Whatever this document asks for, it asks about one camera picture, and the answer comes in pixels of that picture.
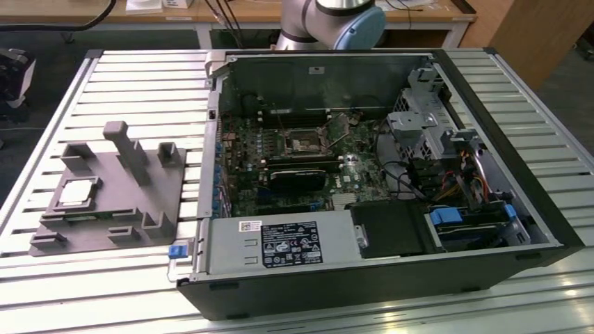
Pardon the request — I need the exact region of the silver CPU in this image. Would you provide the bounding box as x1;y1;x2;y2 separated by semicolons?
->
57;179;101;206

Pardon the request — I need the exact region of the metal socket cover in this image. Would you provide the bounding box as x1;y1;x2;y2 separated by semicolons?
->
324;111;364;144

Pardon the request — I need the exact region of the CPU socket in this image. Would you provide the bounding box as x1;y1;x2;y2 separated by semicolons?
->
277;127;334;158

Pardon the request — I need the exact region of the wooden desk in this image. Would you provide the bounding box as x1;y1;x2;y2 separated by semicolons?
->
0;0;480;49

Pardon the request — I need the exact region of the green RAM stick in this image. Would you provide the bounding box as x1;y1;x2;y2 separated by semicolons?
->
63;212;117;222

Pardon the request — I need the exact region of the grey parts rack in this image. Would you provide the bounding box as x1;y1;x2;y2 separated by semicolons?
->
27;120;191;258

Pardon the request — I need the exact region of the silver power supply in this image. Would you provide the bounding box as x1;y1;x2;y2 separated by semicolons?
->
203;209;362;274

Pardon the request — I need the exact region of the black RAM slot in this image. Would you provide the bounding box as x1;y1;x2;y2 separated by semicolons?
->
266;155;340;161
268;158;340;165
268;164;344;172
268;161;341;168
258;113;332;121
258;121;333;129
258;117;332;125
257;110;332;118

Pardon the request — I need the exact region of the black graphics card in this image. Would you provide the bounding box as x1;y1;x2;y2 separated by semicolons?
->
265;168;330;194

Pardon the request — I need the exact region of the silver chipset heatsink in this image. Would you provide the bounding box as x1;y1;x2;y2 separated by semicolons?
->
333;193;358;209

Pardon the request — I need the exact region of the green motherboard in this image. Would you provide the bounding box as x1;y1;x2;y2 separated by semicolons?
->
217;110;398;217

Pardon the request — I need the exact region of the silver metal drive cage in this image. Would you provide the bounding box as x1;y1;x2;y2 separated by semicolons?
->
386;67;486;161

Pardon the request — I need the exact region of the black PC case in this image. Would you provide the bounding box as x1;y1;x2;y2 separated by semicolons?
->
175;47;587;321

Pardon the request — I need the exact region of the black plastic cover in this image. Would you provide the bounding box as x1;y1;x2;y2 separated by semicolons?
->
346;200;441;260

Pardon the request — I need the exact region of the hard disk in blue carrier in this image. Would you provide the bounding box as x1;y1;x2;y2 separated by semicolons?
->
428;205;512;252

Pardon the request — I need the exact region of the wooden cabinet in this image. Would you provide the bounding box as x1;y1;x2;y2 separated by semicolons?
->
458;0;594;90

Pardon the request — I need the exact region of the black camera cable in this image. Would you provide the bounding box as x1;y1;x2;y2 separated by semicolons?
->
0;0;118;33

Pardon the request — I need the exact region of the pale grey case handle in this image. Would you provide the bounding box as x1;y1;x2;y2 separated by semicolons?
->
203;50;234;80

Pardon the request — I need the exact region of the red black twisted wire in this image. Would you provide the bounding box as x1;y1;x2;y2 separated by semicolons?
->
221;114;237;142

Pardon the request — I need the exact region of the coloured wire bundle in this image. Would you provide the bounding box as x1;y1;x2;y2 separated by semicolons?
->
434;149;494;209

